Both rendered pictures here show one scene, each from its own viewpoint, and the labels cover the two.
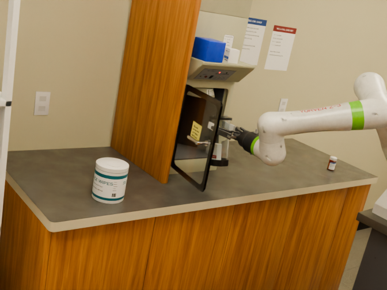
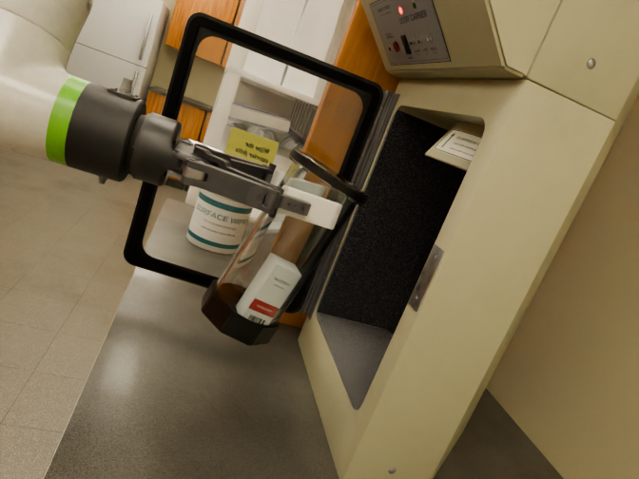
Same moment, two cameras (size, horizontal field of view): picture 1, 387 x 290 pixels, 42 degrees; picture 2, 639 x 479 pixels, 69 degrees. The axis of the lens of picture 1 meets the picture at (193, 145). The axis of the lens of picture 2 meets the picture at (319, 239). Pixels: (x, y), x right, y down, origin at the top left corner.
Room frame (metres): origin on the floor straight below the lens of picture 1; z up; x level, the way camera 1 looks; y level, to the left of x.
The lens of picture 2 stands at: (2.53, -0.61, 1.31)
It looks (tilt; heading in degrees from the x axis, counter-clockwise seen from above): 14 degrees down; 113
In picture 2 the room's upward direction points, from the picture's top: 21 degrees clockwise
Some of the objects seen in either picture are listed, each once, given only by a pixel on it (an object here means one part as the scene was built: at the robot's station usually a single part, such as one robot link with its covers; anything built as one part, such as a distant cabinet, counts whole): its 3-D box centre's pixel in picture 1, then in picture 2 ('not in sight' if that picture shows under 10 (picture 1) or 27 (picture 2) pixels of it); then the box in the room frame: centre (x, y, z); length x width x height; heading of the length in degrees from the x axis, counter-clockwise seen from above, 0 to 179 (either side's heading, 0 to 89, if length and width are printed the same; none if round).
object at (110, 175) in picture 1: (110, 180); not in sight; (1.88, 0.30, 1.01); 0.13 x 0.13 x 0.15
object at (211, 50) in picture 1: (208, 49); not in sight; (2.26, 0.02, 1.55); 0.10 x 0.10 x 0.09; 41
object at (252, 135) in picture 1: (254, 142); (112, 131); (2.11, -0.25, 1.22); 0.09 x 0.06 x 0.12; 129
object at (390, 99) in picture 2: not in sight; (345, 210); (2.26, 0.09, 1.19); 0.03 x 0.02 x 0.39; 131
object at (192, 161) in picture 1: (194, 137); (250, 177); (2.12, 0.00, 1.19); 0.30 x 0.01 x 0.40; 33
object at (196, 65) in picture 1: (220, 72); (423, 17); (2.32, -0.06, 1.46); 0.32 x 0.12 x 0.10; 131
